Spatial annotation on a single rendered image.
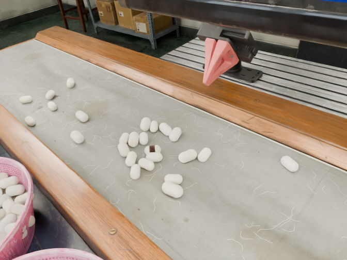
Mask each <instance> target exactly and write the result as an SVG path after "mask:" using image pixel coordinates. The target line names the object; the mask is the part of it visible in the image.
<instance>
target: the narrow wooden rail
mask: <svg viewBox="0 0 347 260"><path fill-rule="evenodd" d="M0 145H1V146H2V147H3V148H4V149H5V150H6V151H7V153H8V154H9V155H10V156H11V157H12V158H13V160H15V161H17V162H19V163H21V164H22V165H23V166H24V167H25V168H26V169H27V171H28V172H29V173H30V175H31V178H32V181H33V182H34V184H35V185H36V186H37V187H38V188H39V189H40V191H41V192H42V193H43V194H44V195H45V196H46V197H47V199H48V200H49V201H50V202H51V203H52V204H53V205H54V207H55V208H56V209H57V210H58V211H59V212H60V214H61V215H62V216H63V217H64V218H65V219H66V220H67V222H68V223H69V224H70V225H71V226H72V227H73V229H74V230H75V231H76V232H77V233H78V234H79V236H80V237H81V238H82V239H83V241H84V242H85V243H86V244H87V245H88V246H89V247H90V249H91V250H92V251H93V252H94V253H95V254H96V256H98V257H100V258H101V259H103V260H173V259H172V258H171V257H170V256H168V255H167V254H166V253H165V252H164V251H163V250H162V249H161V248H160V247H159V246H157V245H156V244H155V243H154V242H153V241H152V240H151V239H150V238H149V237H148V236H146V235H145V234H144V233H143V232H142V231H141V230H140V229H139V228H138V227H136V226H135V225H134V224H133V223H132V222H131V221H130V220H129V219H128V218H127V217H125V216H124V215H123V214H122V213H121V212H120V211H119V210H118V209H117V208H116V207H114V206H113V205H112V204H111V203H110V202H109V201H108V200H107V199H106V198H105V197H103V196H102V195H101V194H100V193H99V192H97V191H96V190H95V189H94V188H93V187H92V186H91V185H90V184H89V183H88V182H86V181H85V180H84V179H83V178H82V177H81V176H80V175H79V174H78V173H76V172H75V171H74V170H73V169H72V168H71V167H70V166H69V165H68V164H67V163H65V162H64V161H63V160H62V159H61V158H60V157H59V156H58V155H57V154H56V153H54V152H53V151H52V150H51V149H50V148H49V147H48V146H47V145H46V144H45V143H43V142H42V141H41V140H40V139H39V138H38V137H37V136H36V135H35V134H33V133H32V132H31V131H30V130H29V129H28V128H27V127H26V126H25V125H24V124H22V123H21V122H20V121H19V120H18V119H17V118H16V117H15V116H14V115H13V114H11V113H10V112H9V111H8V110H7V109H6V108H5V107H4V106H3V105H2V104H0Z"/></svg>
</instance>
